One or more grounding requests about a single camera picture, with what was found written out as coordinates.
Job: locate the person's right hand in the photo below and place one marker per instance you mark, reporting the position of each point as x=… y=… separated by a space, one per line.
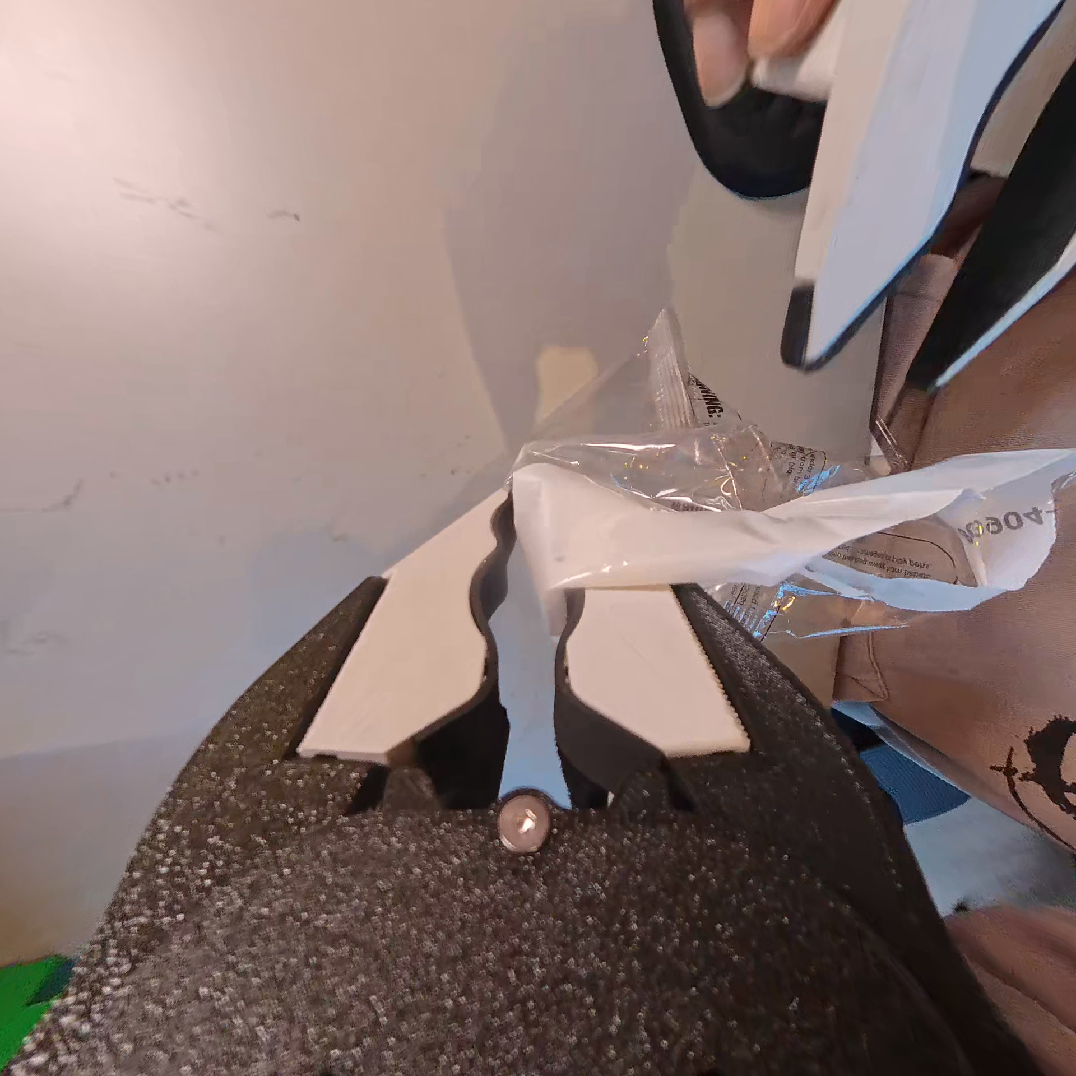
x=790 y=21

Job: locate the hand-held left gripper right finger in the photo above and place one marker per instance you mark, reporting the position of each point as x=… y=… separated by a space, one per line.
x=647 y=672

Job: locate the grey desk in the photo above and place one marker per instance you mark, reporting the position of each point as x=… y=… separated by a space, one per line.
x=252 y=336

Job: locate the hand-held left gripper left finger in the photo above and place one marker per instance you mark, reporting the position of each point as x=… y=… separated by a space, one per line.
x=403 y=672

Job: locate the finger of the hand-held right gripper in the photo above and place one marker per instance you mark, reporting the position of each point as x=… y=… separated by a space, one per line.
x=1017 y=252
x=891 y=151

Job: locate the green plastic bin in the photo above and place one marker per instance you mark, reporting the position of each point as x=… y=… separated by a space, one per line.
x=29 y=1009

